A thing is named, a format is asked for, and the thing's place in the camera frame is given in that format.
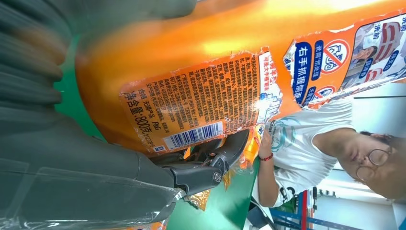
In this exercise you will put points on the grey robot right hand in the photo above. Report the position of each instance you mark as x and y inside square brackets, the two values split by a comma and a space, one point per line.
[79, 171]

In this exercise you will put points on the person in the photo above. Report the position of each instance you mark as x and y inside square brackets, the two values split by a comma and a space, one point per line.
[301, 143]

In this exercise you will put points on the clear plastic cover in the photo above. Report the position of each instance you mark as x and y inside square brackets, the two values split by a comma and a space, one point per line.
[95, 203]

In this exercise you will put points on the dark tablet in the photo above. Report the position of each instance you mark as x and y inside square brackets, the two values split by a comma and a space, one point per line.
[257, 219]

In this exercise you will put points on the blue metal rack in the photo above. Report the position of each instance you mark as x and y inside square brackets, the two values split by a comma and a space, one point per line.
[317, 221]

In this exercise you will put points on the black-rimmed glasses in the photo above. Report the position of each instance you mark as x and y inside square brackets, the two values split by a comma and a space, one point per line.
[379, 157]

